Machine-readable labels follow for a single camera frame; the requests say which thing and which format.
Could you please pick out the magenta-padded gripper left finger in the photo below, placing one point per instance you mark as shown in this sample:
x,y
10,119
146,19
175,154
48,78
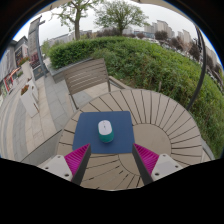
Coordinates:
x,y
76,160

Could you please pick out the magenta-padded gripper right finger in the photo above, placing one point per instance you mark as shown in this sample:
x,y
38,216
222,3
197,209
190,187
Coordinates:
x,y
148,160

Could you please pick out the white and teal computer mouse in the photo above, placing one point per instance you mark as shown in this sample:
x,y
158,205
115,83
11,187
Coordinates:
x,y
105,131

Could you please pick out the blue rectangular mouse pad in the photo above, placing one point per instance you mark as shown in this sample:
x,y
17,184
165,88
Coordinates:
x,y
85,133

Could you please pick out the white planter with orange flowers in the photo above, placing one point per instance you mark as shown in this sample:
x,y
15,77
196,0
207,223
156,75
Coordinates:
x,y
29,101

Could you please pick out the slatted beige outdoor chair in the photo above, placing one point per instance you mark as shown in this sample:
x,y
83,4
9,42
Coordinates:
x,y
85,75

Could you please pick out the green hedge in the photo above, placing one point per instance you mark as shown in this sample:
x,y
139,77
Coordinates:
x,y
150,63

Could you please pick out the white planter with green plants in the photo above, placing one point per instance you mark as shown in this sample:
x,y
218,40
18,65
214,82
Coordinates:
x,y
28,70

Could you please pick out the black curved umbrella pole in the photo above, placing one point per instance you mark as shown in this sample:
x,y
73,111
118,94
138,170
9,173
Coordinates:
x,y
201,70

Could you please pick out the shopfront building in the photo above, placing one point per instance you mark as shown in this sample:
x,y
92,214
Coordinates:
x,y
13,56

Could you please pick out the tall bare-trunk tree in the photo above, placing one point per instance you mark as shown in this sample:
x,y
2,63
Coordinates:
x,y
77,30

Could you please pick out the group of distant apartment buildings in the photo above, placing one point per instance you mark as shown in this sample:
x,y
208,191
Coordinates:
x,y
161,26

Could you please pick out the round leafy tree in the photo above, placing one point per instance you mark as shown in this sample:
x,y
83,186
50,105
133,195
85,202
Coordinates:
x,y
120,15

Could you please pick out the grey banner sign post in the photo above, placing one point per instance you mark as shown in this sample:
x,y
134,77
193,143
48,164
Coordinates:
x,y
34,36

